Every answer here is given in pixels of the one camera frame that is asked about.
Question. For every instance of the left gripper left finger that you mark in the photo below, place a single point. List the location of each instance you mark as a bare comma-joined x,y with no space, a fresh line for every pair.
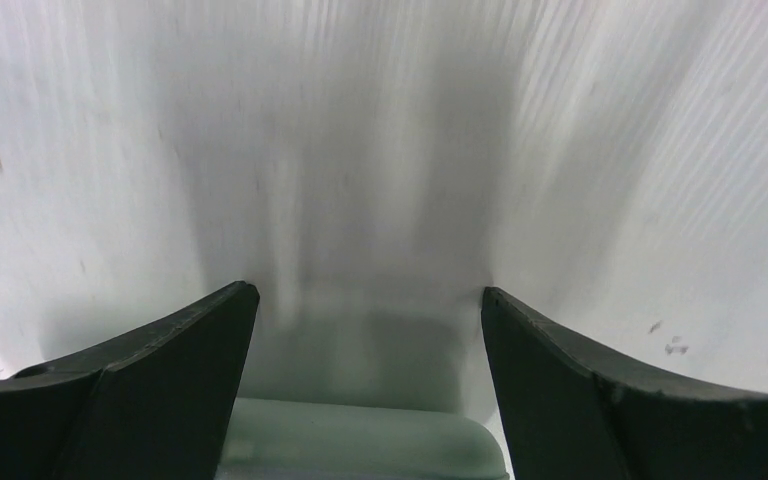
152,403

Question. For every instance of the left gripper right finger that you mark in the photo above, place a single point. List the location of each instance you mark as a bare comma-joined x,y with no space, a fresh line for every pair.
573,408

